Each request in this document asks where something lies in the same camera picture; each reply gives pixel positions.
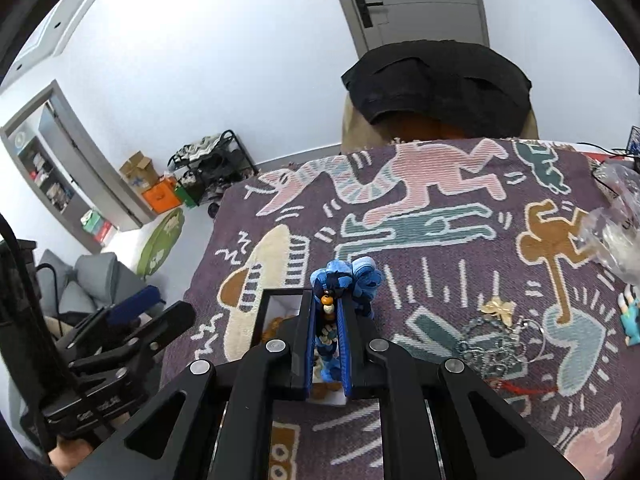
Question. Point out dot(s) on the green bag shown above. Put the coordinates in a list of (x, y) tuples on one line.
[(187, 195)]

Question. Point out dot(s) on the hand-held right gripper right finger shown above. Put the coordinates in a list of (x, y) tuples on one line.
[(346, 350)]

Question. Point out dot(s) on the black jacket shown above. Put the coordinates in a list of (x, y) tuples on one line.
[(435, 80)]

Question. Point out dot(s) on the printed blanket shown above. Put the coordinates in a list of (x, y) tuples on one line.
[(450, 240)]

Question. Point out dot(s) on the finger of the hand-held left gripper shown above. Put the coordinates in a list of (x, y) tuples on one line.
[(135, 305), (170, 322)]

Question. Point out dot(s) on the clear plastic bag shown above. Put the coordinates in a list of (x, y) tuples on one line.
[(615, 230)]

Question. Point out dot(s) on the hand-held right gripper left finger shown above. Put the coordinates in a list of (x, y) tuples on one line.
[(308, 330)]

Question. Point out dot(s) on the grey door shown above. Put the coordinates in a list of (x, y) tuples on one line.
[(425, 20)]

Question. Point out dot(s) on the grey white patterned shoes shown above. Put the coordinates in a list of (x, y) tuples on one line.
[(197, 147)]

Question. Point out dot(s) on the blue toy figurine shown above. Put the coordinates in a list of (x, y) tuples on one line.
[(631, 315)]

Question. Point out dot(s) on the grey framed wall shelf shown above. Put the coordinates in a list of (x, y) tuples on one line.
[(75, 160)]

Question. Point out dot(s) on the small cardboard box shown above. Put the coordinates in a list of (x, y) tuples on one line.
[(137, 170)]

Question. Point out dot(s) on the black jewelry box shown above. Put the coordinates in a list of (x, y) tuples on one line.
[(265, 320)]

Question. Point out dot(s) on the tan chair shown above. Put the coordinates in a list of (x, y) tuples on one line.
[(357, 130)]

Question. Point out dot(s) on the green rug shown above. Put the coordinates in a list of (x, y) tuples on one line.
[(160, 242)]

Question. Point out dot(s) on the grey sofa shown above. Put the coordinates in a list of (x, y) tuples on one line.
[(90, 275)]

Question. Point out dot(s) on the person's left hand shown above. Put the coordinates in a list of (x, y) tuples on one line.
[(70, 457)]

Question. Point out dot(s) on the orange box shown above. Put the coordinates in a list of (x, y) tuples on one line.
[(162, 196)]

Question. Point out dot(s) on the gold butterfly hair clip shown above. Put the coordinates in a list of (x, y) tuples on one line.
[(500, 309)]

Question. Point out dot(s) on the black shoe rack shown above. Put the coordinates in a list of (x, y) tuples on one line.
[(225, 170)]

